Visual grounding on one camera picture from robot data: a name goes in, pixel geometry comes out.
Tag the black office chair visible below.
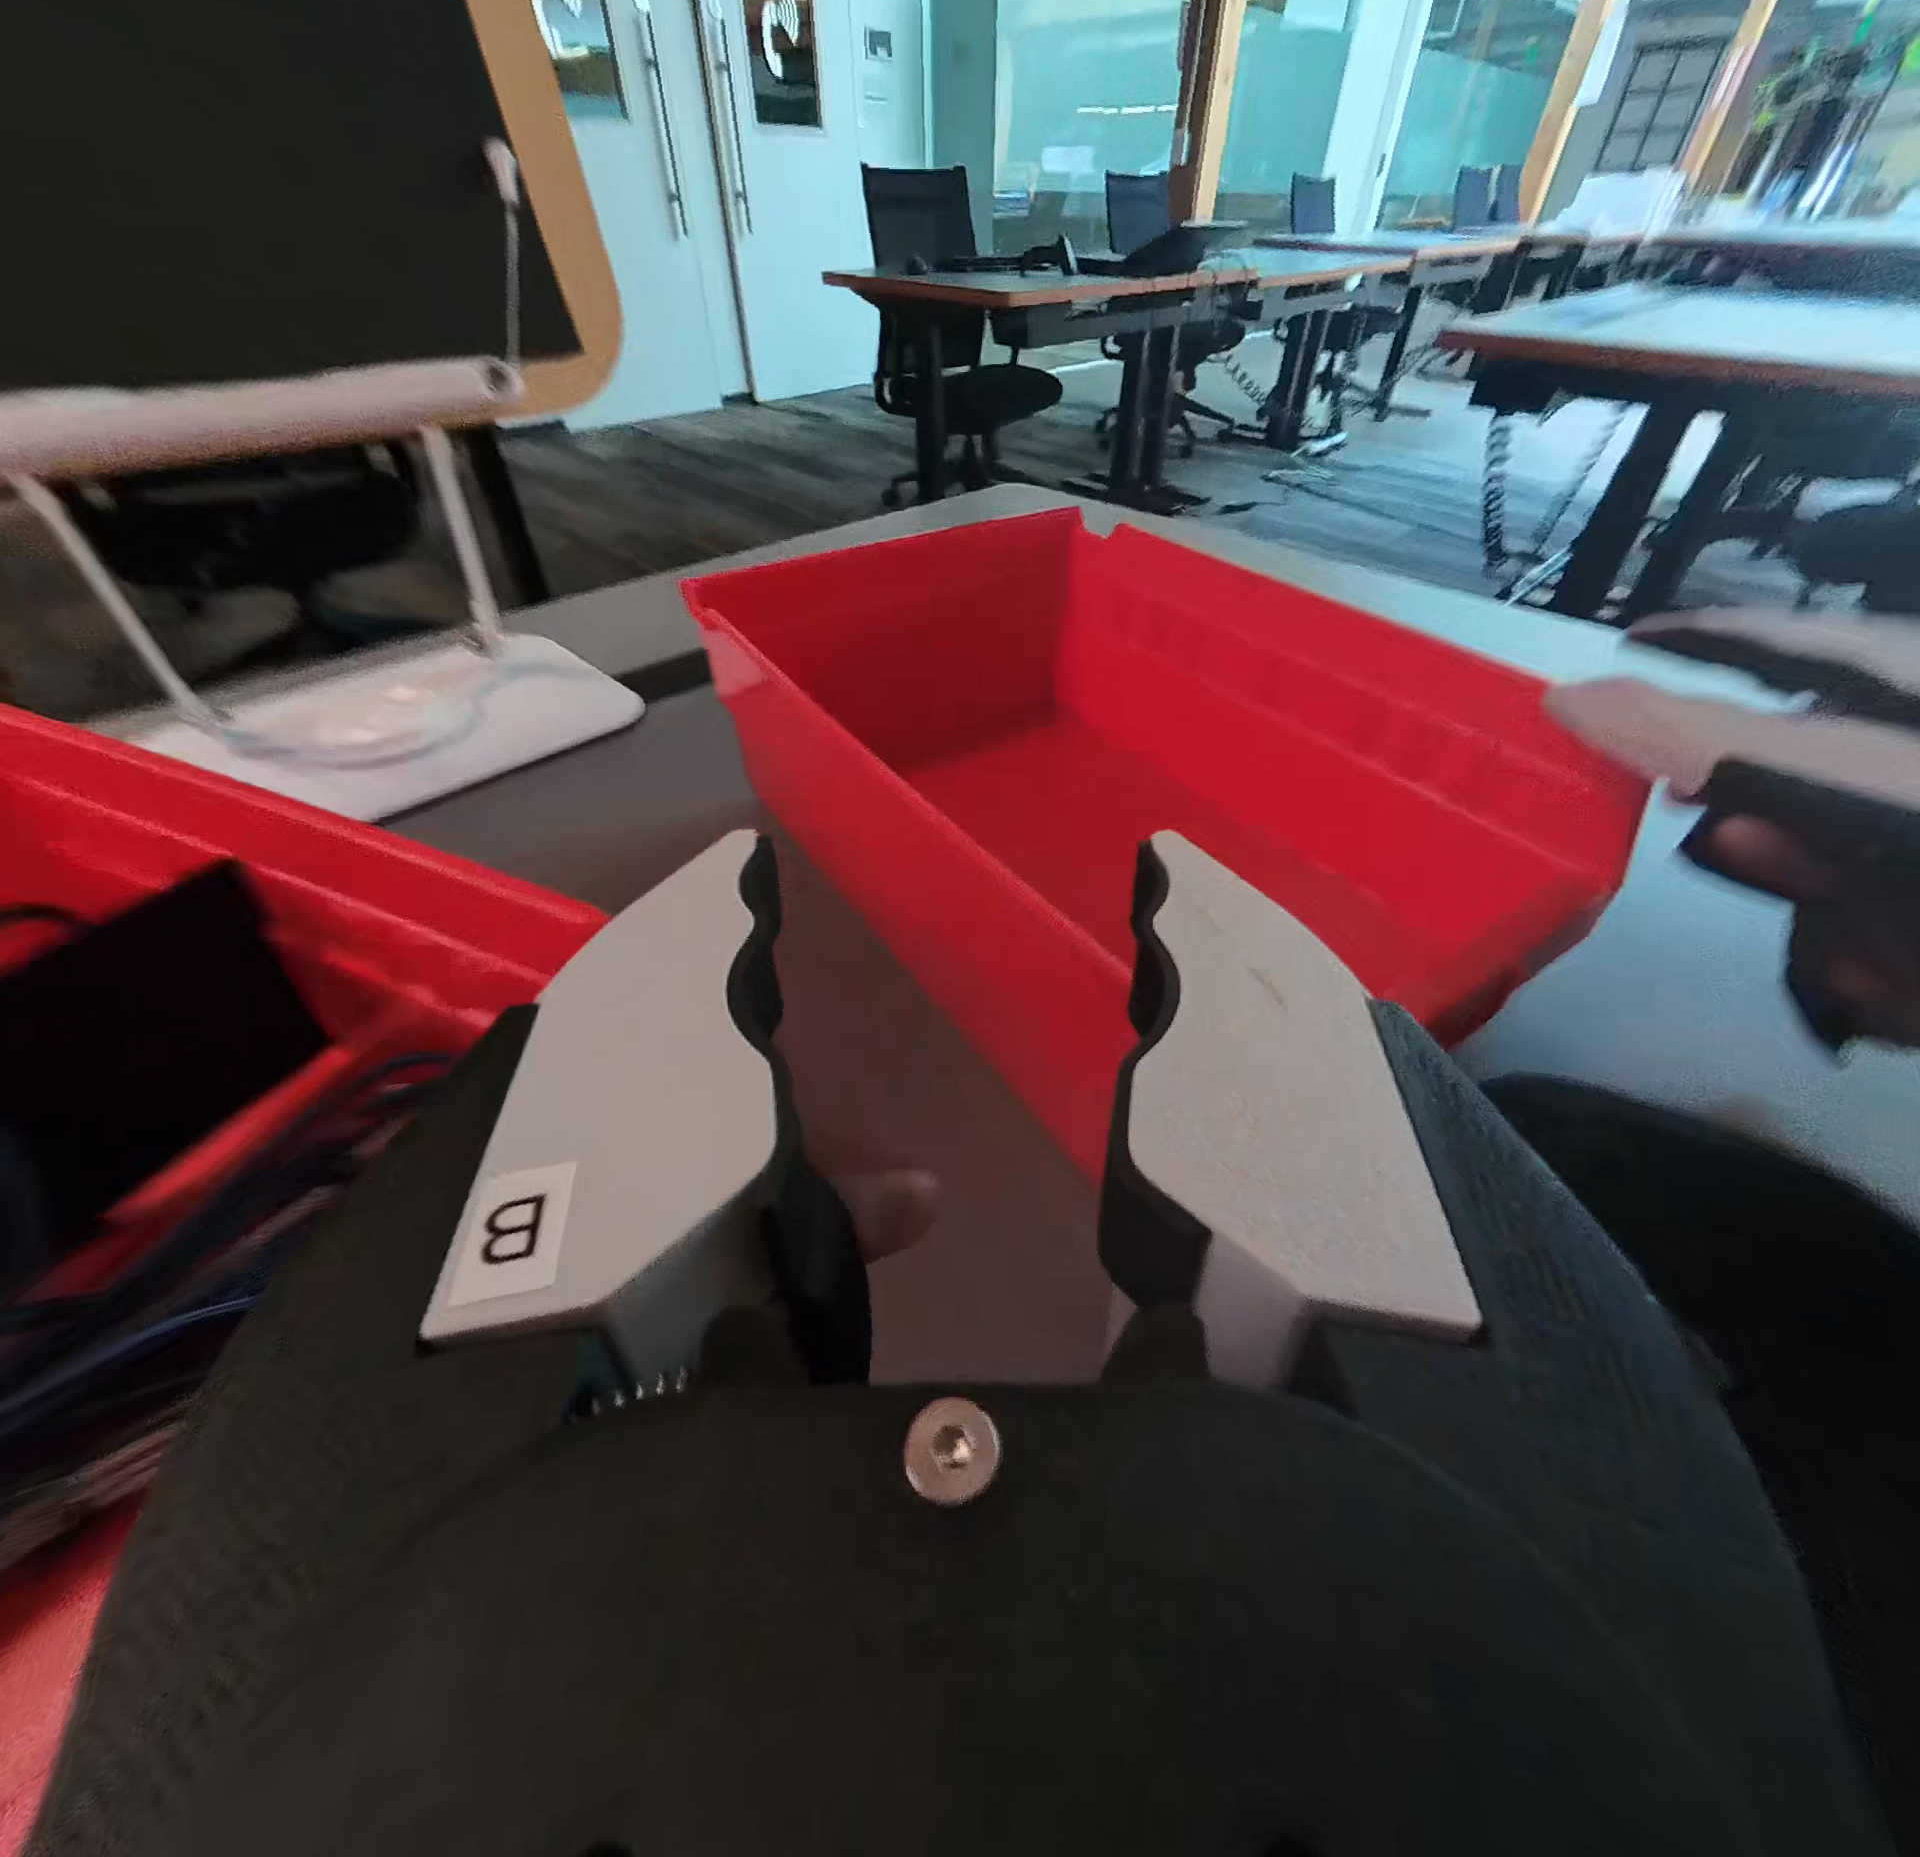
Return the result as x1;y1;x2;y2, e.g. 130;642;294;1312
1097;169;1246;455
861;162;1067;508

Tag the white door with glass pane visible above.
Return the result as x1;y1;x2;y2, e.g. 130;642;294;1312
517;0;706;426
693;0;842;407

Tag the wide wooden edged office desk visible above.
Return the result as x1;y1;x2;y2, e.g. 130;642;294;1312
1435;286;1920;631

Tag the black tablet with tan frame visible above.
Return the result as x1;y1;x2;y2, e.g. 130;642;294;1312
0;0;623;412

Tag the blue braided charging cable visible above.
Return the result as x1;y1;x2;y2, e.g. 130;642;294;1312
0;1054;453;1565

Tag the red plastic bin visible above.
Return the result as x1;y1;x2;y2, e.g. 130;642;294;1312
0;704;609;1829
682;504;1653;1186

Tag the white tablet stand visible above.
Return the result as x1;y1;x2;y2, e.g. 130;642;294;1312
0;356;647;826

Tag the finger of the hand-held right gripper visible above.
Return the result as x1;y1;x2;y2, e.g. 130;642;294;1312
1625;608;1920;692
1545;675;1821;807

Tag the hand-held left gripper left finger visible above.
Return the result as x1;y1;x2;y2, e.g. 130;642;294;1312
417;830;874;1387

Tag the long wooden edged office desk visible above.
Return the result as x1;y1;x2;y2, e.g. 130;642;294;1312
821;231;1524;515

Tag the person's left hand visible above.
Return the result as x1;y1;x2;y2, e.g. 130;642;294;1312
839;1170;942;1267

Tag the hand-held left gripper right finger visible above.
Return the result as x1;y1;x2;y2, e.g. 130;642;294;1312
1097;830;1487;1389

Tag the person's right hand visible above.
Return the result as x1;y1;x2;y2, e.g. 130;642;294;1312
1709;818;1920;1057

